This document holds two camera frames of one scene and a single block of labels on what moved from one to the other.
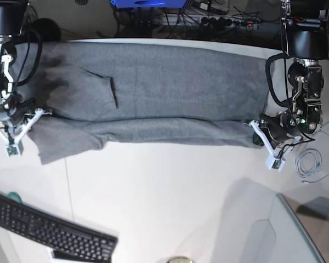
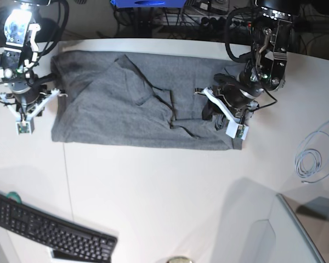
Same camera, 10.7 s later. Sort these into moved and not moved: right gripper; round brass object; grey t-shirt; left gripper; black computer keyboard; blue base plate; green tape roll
Moved: grey t-shirt; right gripper; left gripper
Not moved: black computer keyboard; round brass object; green tape roll; blue base plate
